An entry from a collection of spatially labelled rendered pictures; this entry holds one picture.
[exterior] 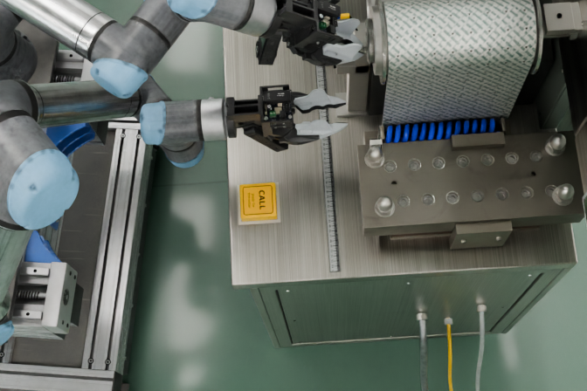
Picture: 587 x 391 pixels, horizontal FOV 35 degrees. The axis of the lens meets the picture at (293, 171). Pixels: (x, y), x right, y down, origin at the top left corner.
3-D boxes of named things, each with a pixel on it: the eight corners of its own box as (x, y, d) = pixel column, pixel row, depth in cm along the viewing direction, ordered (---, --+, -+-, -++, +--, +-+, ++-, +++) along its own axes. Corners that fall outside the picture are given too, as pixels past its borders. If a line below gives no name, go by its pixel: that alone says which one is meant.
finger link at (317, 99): (346, 92, 166) (294, 103, 166) (346, 106, 171) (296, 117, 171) (342, 77, 167) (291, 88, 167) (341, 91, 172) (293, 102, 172)
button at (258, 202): (240, 188, 187) (238, 184, 184) (275, 185, 186) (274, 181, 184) (241, 222, 184) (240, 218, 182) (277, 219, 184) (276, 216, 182)
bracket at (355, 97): (332, 95, 192) (331, 24, 163) (364, 93, 192) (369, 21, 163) (334, 118, 191) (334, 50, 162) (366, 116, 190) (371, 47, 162)
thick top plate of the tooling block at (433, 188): (355, 155, 180) (356, 145, 175) (566, 141, 179) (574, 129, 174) (362, 236, 175) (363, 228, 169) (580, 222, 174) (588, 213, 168)
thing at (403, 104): (382, 125, 177) (386, 84, 160) (507, 116, 177) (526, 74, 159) (382, 127, 177) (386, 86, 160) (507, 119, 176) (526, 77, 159)
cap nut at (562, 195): (550, 187, 170) (555, 179, 166) (571, 185, 170) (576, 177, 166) (554, 206, 169) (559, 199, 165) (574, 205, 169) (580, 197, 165)
